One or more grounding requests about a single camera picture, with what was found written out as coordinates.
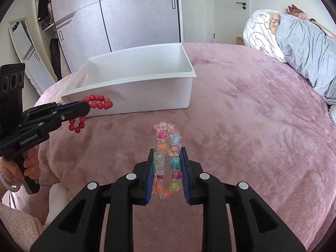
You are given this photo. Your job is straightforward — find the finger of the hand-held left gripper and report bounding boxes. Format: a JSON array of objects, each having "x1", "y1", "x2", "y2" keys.
[
  {"x1": 21, "y1": 100, "x2": 80, "y2": 120},
  {"x1": 23, "y1": 101, "x2": 91, "y2": 135}
]

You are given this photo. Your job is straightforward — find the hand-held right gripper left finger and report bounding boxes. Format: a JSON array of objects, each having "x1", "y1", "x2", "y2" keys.
[{"x1": 29, "y1": 148, "x2": 155, "y2": 252}]

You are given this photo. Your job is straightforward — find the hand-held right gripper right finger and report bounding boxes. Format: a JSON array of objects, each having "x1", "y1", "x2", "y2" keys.
[{"x1": 180, "y1": 147, "x2": 307, "y2": 252}]

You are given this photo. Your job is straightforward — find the multicolour bead bracelet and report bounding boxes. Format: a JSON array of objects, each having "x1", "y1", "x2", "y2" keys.
[{"x1": 153, "y1": 121, "x2": 182, "y2": 200}]

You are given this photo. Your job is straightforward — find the red bead bracelet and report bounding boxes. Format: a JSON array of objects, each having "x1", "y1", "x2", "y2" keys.
[{"x1": 69, "y1": 94, "x2": 114, "y2": 134}]

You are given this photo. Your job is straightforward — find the white plastic box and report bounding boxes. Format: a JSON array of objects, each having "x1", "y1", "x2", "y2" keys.
[{"x1": 61, "y1": 43, "x2": 197, "y2": 117}]

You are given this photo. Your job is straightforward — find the person's left hand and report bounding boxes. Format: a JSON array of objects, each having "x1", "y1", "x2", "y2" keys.
[{"x1": 0, "y1": 150, "x2": 42, "y2": 187}]

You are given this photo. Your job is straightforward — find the white wrist bangle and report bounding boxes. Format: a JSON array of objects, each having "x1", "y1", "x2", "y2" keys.
[{"x1": 0, "y1": 173, "x2": 21, "y2": 192}]

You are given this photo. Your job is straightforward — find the dark hanging garment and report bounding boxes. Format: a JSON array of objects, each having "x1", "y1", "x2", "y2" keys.
[{"x1": 49, "y1": 38, "x2": 62, "y2": 80}]

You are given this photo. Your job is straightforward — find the white cloth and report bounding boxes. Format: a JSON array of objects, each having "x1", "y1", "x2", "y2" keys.
[{"x1": 45, "y1": 183, "x2": 69, "y2": 225}]

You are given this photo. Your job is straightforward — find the hanging clothes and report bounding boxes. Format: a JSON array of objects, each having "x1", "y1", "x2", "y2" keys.
[{"x1": 38, "y1": 0, "x2": 54, "y2": 29}]

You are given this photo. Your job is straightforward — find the grey wardrobe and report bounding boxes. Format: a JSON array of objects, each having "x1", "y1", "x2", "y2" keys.
[{"x1": 50, "y1": 0, "x2": 184, "y2": 74}]

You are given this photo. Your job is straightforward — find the white door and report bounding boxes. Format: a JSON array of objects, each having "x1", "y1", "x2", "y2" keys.
[{"x1": 213, "y1": 0, "x2": 248, "y2": 44}]

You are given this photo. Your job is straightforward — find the grey quilt with cartoon print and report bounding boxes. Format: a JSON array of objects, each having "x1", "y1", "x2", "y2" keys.
[{"x1": 243, "y1": 9, "x2": 336, "y2": 124}]

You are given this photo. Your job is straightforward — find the plush toy with red bow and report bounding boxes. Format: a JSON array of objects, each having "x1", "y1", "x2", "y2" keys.
[{"x1": 287, "y1": 4, "x2": 317, "y2": 22}]

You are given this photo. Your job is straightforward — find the wooden headboard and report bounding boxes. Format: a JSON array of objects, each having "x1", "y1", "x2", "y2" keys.
[{"x1": 310, "y1": 18, "x2": 336, "y2": 38}]

